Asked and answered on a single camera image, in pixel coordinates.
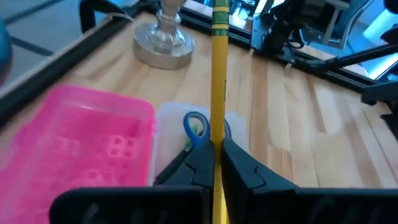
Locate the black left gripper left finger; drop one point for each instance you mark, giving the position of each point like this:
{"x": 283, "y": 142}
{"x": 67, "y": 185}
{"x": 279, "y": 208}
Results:
{"x": 199, "y": 168}

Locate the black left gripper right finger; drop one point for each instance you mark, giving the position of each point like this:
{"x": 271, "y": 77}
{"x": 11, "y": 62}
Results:
{"x": 239, "y": 174}

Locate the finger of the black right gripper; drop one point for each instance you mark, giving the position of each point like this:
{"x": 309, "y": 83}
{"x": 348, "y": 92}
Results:
{"x": 390, "y": 124}
{"x": 382, "y": 93}

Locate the yellow pencil with green ferrule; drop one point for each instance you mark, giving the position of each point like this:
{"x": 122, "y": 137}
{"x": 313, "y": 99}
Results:
{"x": 219, "y": 77}

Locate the pink-lidded clear plastic pencil box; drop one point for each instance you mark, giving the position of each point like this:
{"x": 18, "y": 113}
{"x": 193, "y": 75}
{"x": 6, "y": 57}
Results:
{"x": 77, "y": 140}

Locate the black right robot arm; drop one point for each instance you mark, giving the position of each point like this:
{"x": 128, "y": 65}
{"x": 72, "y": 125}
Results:
{"x": 280, "y": 28}

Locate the white-shade silver table lamp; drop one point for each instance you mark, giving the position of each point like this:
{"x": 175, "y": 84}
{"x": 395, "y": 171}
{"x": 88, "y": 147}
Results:
{"x": 164, "y": 46}

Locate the black aluminium table frame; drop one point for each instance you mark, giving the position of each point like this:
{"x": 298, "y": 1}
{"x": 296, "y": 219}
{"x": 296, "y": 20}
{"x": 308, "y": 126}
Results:
{"x": 46, "y": 74}

